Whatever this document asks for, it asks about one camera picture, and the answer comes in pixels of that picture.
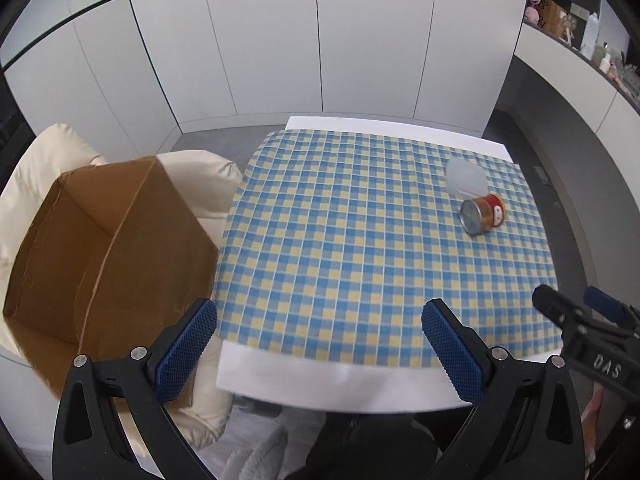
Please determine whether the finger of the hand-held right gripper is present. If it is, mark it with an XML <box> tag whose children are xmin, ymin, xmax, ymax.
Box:
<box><xmin>585</xmin><ymin>286</ymin><xmax>640</xmax><ymax>333</ymax></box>
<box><xmin>531</xmin><ymin>285</ymin><xmax>593</xmax><ymax>333</ymax></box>

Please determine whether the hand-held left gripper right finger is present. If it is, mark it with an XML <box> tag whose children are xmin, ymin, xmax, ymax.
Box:
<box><xmin>421</xmin><ymin>298</ymin><xmax>586</xmax><ymax>480</ymax></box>

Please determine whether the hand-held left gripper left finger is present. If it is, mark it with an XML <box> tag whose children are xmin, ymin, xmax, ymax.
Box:
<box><xmin>52</xmin><ymin>297</ymin><xmax>218</xmax><ymax>480</ymax></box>

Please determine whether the brown cardboard box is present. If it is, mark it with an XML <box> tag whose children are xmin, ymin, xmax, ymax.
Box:
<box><xmin>2</xmin><ymin>156</ymin><xmax>220</xmax><ymax>408</ymax></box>

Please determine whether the orange labelled tin can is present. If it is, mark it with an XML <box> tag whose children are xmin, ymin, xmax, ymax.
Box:
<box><xmin>460</xmin><ymin>194</ymin><xmax>507</xmax><ymax>235</ymax></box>

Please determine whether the person's leg in black pants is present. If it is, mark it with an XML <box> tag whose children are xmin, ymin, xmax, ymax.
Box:
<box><xmin>287</xmin><ymin>412</ymin><xmax>443</xmax><ymax>480</ymax></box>

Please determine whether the white fleece robe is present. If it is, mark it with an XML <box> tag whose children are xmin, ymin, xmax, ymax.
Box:
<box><xmin>227</xmin><ymin>415</ymin><xmax>326</xmax><ymax>480</ymax></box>

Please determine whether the blue yellow checkered tablecloth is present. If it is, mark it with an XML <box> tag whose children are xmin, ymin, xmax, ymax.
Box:
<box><xmin>214</xmin><ymin>129</ymin><xmax>561</xmax><ymax>371</ymax></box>

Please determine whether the cream padded chair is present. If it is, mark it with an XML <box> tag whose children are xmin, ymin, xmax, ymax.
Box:
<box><xmin>0</xmin><ymin>122</ymin><xmax>246</xmax><ymax>448</ymax></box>

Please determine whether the white spray bottle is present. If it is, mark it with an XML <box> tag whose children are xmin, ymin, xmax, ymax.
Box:
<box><xmin>582</xmin><ymin>12</ymin><xmax>601</xmax><ymax>58</ymax></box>

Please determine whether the brown paper bag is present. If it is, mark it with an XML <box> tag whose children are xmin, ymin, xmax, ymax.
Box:
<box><xmin>540</xmin><ymin>0</ymin><xmax>569</xmax><ymax>36</ymax></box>

